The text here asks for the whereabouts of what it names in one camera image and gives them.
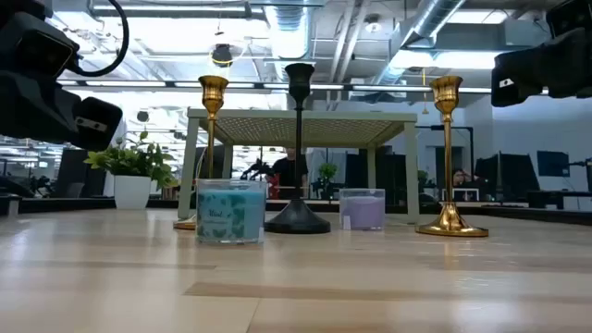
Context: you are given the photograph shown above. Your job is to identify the long linear ceiling light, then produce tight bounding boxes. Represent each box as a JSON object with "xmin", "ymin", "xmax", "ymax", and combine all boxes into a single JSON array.
[{"xmin": 57, "ymin": 79, "xmax": 492, "ymax": 95}]

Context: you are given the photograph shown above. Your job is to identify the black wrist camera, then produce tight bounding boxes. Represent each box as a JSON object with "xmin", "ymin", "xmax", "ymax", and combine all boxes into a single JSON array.
[
  {"xmin": 0, "ymin": 7, "xmax": 80, "ymax": 79},
  {"xmin": 545, "ymin": 0, "xmax": 592, "ymax": 39}
]

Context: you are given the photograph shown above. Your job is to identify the green plant in white pot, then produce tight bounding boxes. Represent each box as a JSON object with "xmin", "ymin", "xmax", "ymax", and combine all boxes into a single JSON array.
[{"xmin": 82, "ymin": 130, "xmax": 179, "ymax": 212}]

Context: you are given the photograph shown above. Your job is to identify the gold hanging pendant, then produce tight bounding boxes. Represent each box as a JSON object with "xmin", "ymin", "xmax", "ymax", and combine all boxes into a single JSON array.
[{"xmin": 419, "ymin": 68, "xmax": 430, "ymax": 116}]

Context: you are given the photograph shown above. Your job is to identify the gold candlestick holder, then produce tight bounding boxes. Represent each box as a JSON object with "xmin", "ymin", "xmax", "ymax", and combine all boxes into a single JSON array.
[
  {"xmin": 414, "ymin": 75, "xmax": 489, "ymax": 239},
  {"xmin": 173, "ymin": 75, "xmax": 230, "ymax": 231}
]

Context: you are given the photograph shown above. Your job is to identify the white round column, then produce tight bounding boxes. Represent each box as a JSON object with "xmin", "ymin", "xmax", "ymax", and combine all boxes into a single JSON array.
[{"xmin": 110, "ymin": 117, "xmax": 128, "ymax": 149}]

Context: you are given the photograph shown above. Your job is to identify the black candlestick holder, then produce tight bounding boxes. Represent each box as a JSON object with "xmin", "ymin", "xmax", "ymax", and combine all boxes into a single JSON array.
[{"xmin": 264, "ymin": 62, "xmax": 332, "ymax": 235}]

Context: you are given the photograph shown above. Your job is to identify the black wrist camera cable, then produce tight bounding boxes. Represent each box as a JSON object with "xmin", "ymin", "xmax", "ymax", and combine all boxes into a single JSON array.
[{"xmin": 68, "ymin": 0, "xmax": 131, "ymax": 79}]

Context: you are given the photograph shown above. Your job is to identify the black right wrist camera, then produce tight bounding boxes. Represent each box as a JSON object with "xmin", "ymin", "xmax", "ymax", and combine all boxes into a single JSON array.
[{"xmin": 545, "ymin": 0, "xmax": 592, "ymax": 39}]

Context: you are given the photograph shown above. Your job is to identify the black ceiling dome device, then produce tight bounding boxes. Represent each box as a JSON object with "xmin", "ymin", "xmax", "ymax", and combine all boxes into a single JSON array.
[{"xmin": 211, "ymin": 43, "xmax": 234, "ymax": 68}]

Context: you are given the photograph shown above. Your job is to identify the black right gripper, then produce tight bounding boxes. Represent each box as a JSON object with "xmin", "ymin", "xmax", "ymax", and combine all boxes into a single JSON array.
[{"xmin": 490, "ymin": 26, "xmax": 592, "ymax": 108}]

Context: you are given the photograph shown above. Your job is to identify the purple candle jar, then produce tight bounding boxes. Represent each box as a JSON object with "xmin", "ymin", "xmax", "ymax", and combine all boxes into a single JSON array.
[{"xmin": 339, "ymin": 187, "xmax": 387, "ymax": 231}]

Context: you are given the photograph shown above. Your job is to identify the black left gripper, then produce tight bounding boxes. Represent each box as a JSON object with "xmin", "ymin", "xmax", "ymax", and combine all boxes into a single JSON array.
[{"xmin": 0, "ymin": 68, "xmax": 124, "ymax": 152}]

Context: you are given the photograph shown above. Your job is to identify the pale green perforated shelf riser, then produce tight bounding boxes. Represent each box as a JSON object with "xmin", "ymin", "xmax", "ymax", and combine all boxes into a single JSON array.
[{"xmin": 177, "ymin": 108, "xmax": 422, "ymax": 225}]

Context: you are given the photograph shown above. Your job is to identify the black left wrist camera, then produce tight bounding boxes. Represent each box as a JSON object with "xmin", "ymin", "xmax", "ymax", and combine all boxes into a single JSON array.
[{"xmin": 0, "ymin": 7, "xmax": 80, "ymax": 79}]

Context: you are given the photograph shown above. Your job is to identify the small green background plant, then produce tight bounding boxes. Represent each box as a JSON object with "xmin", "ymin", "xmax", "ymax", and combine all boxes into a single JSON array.
[{"xmin": 317, "ymin": 162, "xmax": 339, "ymax": 201}]

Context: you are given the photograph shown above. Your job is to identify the dark wall monitor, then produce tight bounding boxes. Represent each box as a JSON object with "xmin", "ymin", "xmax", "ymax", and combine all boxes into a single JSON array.
[{"xmin": 536, "ymin": 150, "xmax": 571, "ymax": 178}]

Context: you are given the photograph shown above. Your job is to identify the small white table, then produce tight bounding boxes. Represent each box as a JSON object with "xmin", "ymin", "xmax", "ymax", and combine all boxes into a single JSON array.
[{"xmin": 441, "ymin": 188, "xmax": 481, "ymax": 203}]

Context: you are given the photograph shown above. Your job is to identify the blue mint candle jar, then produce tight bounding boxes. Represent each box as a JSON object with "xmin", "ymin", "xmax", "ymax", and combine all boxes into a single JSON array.
[{"xmin": 194, "ymin": 178, "xmax": 268, "ymax": 245}]

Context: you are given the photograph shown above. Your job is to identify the person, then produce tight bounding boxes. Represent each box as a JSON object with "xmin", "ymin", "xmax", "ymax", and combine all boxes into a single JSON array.
[
  {"xmin": 270, "ymin": 147, "xmax": 310, "ymax": 200},
  {"xmin": 451, "ymin": 168, "xmax": 477, "ymax": 189}
]

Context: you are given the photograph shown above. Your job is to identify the silver round ventilation duct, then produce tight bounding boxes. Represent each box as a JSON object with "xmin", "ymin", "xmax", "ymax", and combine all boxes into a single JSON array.
[{"xmin": 265, "ymin": 4, "xmax": 312, "ymax": 60}]

